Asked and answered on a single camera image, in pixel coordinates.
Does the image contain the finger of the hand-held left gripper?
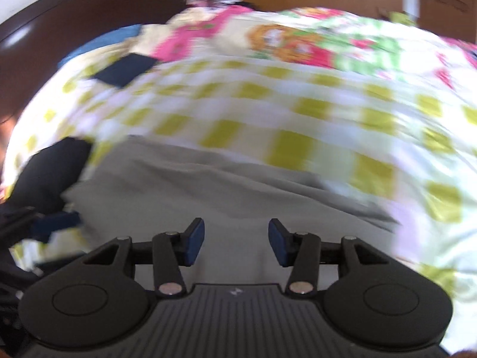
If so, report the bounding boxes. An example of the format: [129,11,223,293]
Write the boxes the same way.
[0,207,82,245]
[35,251,90,274]

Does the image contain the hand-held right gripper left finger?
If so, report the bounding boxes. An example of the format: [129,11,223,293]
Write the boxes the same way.
[85,218,205,300]

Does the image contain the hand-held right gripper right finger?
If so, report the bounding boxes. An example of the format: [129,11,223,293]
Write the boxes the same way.
[268,218,390,300]

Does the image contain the grey pants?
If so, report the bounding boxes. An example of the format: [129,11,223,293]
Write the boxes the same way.
[61,134,401,291]

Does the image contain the black fabric bundle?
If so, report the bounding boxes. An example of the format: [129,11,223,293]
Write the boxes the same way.
[7,137,93,214]

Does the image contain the dark flat notebook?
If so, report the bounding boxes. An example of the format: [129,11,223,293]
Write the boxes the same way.
[89,53,158,89]

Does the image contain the blue pillow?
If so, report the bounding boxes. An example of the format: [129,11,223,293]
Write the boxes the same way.
[61,24,144,68]

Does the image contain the cartoon printed quilt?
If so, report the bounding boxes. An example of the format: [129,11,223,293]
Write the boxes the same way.
[127,5,477,90]

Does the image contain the dark wooden headboard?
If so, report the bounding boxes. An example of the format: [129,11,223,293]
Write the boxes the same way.
[0,0,187,127]

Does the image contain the white and pink bag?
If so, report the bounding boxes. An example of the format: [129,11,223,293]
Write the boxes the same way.
[186,0,239,9]

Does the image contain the green cloth item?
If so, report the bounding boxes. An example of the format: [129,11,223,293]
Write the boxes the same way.
[389,11,417,27]

